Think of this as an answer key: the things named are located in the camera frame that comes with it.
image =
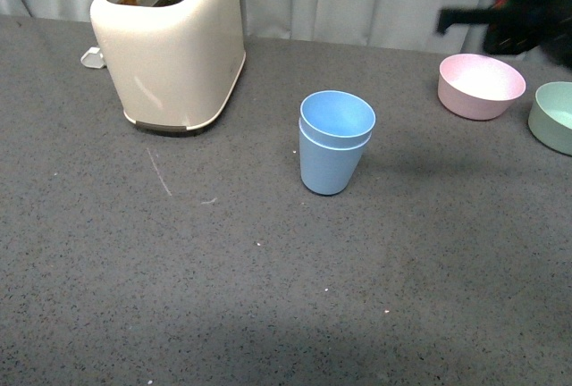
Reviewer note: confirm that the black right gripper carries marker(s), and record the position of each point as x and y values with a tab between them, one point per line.
543	24

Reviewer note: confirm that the blue plastic cup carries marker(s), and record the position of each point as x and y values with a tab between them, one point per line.
337	119
328	160

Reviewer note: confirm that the pink plastic bowl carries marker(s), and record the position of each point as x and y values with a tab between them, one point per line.
478	87

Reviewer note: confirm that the green plastic bowl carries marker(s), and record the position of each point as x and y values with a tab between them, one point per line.
550	116

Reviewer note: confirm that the cream white toaster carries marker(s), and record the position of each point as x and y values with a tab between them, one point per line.
174	63

